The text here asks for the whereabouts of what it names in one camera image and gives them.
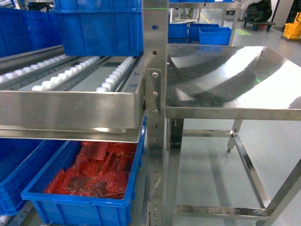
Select blue bin on middle shelf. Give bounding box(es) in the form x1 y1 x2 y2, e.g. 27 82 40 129
52 0 143 57

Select stainless steel side table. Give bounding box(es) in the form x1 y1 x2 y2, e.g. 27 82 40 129
163 44 301 226

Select red bubble wrap bags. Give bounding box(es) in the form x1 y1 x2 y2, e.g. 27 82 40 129
44 141 137 199

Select stainless steel flow rack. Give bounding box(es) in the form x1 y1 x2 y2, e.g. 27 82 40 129
0 0 174 226

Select yellow mop bucket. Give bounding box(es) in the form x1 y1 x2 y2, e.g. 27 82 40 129
283 12 301 40

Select blue bin with red bags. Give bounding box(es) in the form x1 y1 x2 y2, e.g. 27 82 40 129
21 127 146 226

